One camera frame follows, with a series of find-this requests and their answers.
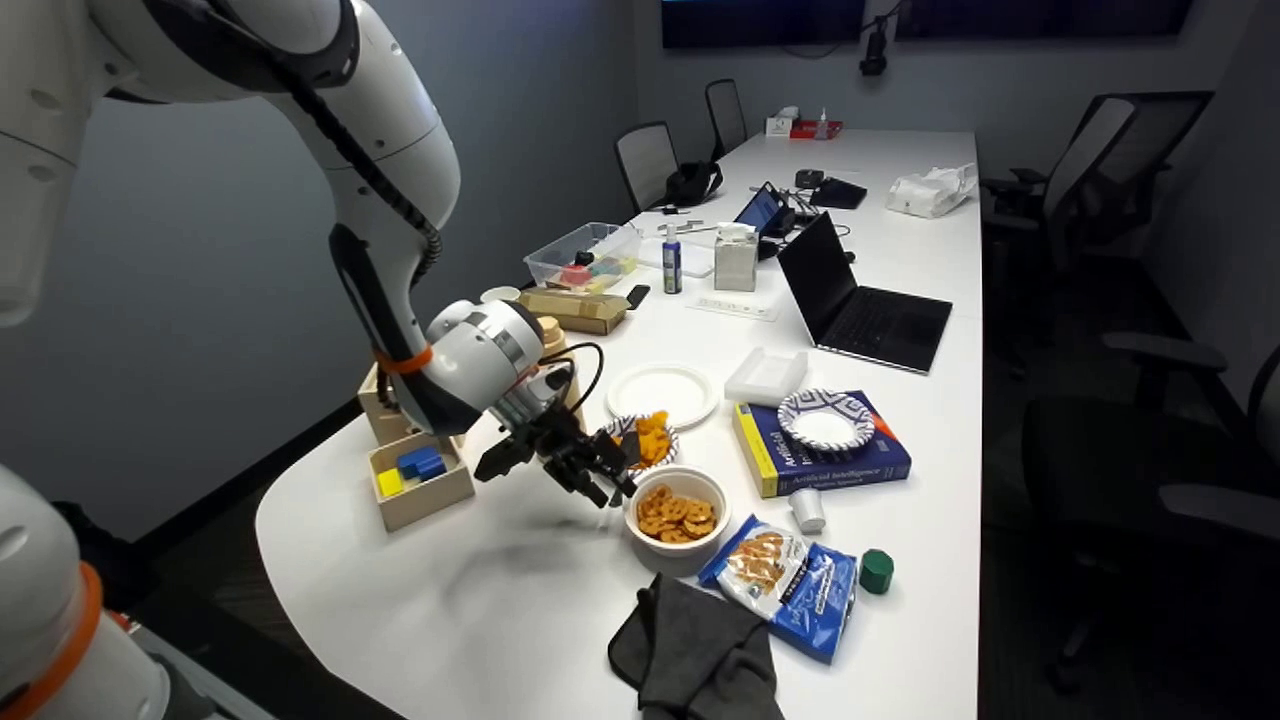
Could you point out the black laptop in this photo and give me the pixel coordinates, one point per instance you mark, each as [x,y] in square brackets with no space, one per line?
[857,319]

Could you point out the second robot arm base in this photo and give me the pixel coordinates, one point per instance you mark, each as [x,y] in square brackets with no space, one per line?
[61,650]

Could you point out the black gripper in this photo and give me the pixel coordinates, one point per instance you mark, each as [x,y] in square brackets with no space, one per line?
[599,470]

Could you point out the green bottle cap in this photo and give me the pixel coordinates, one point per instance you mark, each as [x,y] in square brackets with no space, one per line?
[876,568]

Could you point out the empty white plate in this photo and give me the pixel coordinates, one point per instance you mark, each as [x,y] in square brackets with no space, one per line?
[682,393]

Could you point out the black headphones bag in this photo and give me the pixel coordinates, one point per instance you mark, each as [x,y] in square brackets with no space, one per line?
[693,183]

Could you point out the blue wooden block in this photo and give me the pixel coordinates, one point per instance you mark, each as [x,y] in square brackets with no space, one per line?
[421,465]

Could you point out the blue snack bag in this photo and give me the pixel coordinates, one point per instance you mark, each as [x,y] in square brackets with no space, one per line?
[800,589]

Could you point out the blue and yellow book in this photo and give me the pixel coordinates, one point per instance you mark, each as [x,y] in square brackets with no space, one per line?
[822,441]

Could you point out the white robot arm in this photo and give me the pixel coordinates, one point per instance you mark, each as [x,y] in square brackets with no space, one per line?
[394,175]

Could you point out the clear plastic container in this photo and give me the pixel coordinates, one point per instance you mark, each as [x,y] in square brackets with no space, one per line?
[585,258]

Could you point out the wooden rolling block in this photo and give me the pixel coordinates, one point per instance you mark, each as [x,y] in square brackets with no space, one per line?
[578,315]

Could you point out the small white jar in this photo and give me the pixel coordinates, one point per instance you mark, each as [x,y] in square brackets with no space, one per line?
[809,512]

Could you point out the wooden shape sorter cube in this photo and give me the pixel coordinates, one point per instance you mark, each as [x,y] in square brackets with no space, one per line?
[381,411]

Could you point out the yellow wooden block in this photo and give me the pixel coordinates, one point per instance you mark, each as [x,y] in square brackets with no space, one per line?
[388,482]

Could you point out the dark grey cloth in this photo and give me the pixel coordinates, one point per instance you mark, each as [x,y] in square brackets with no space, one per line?
[693,657]

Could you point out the black office chair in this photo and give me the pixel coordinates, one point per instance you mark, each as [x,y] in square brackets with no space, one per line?
[645,156]

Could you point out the open wooden tray box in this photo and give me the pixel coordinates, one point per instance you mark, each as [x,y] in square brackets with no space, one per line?
[421,498]

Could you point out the white bowl of crackers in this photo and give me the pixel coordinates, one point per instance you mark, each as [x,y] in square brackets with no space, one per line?
[677,517]

